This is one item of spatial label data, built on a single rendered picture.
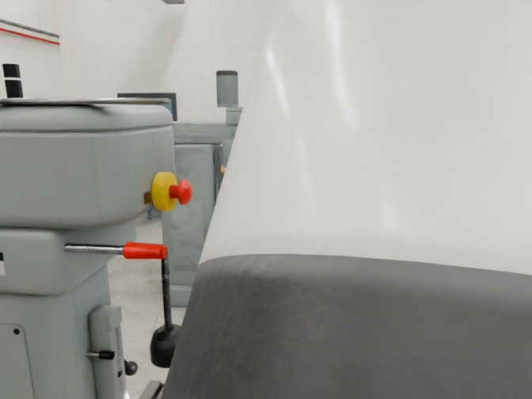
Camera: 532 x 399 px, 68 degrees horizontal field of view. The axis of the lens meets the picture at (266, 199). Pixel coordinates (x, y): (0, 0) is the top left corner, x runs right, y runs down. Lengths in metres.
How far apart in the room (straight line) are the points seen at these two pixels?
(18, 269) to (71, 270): 0.07
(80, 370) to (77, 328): 0.07
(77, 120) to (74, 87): 7.84
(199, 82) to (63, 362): 6.84
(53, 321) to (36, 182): 0.23
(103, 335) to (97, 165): 0.33
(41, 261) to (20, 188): 0.10
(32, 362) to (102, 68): 7.52
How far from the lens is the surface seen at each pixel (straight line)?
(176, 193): 0.61
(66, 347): 0.72
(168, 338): 0.77
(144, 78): 7.73
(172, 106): 7.48
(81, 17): 8.35
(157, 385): 1.59
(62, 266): 0.60
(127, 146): 0.54
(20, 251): 0.62
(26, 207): 0.58
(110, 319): 0.73
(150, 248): 0.54
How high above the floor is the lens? 1.89
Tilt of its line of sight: 13 degrees down
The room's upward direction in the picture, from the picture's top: straight up
